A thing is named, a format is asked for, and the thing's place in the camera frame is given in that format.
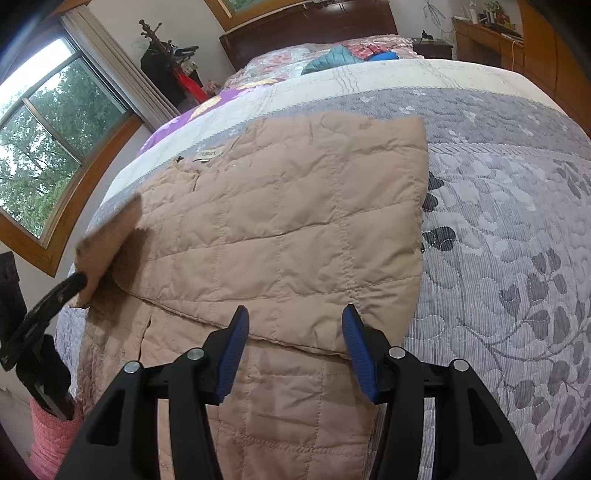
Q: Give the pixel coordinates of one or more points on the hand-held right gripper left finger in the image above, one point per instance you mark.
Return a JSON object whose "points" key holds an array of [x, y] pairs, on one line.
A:
{"points": [[233, 355]]}

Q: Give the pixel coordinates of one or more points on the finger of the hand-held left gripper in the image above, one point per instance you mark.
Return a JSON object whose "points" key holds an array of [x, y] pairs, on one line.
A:
{"points": [[48, 309]]}

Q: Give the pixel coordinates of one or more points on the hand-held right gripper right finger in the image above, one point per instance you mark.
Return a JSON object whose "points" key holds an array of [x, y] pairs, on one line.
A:
{"points": [[358, 350]]}

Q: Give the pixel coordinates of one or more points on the tan quilted jacket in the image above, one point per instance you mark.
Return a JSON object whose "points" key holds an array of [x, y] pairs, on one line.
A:
{"points": [[286, 230]]}

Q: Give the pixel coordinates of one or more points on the person's left forearm pink sleeve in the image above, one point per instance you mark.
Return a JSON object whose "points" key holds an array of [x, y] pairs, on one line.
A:
{"points": [[48, 443]]}

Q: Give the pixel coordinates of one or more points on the large wooden-framed window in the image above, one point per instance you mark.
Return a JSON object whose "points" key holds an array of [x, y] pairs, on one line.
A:
{"points": [[51, 138]]}

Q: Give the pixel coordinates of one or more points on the grey leaf-pattern bed quilt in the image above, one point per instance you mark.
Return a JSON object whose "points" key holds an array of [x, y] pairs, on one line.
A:
{"points": [[498, 240]]}

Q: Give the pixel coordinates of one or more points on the purple floral blanket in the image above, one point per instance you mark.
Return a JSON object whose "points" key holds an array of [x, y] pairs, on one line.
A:
{"points": [[207, 108]]}

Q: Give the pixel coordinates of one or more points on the beige curtain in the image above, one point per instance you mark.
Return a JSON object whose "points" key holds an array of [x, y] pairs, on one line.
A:
{"points": [[122, 69]]}

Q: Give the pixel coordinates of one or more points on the dark wooden coat rack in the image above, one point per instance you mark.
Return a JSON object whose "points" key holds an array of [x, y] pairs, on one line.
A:
{"points": [[166, 64]]}

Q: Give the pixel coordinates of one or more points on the teal quilted garment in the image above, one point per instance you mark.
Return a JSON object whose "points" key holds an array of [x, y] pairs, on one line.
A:
{"points": [[334, 59]]}

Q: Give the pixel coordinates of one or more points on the bright blue cloth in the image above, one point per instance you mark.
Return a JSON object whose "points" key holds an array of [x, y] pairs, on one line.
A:
{"points": [[385, 56]]}

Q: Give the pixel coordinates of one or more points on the pink patchwork floral quilt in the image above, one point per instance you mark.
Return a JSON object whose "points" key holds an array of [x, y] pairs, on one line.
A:
{"points": [[277, 62]]}

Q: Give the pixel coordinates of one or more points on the dark wooden nightstand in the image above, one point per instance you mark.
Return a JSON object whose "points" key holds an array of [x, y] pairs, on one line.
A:
{"points": [[434, 48]]}

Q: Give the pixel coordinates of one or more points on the dark wooden headboard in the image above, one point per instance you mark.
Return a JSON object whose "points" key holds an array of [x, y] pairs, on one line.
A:
{"points": [[300, 27]]}

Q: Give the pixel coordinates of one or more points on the wooden desk with clutter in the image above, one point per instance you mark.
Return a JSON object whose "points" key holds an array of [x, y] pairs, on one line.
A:
{"points": [[485, 44]]}

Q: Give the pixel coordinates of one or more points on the small wooden-framed window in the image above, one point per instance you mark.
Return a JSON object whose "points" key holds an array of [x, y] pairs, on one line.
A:
{"points": [[258, 5]]}

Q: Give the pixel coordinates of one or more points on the wooden wardrobe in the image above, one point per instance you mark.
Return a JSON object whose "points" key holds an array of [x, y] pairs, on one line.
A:
{"points": [[554, 50]]}

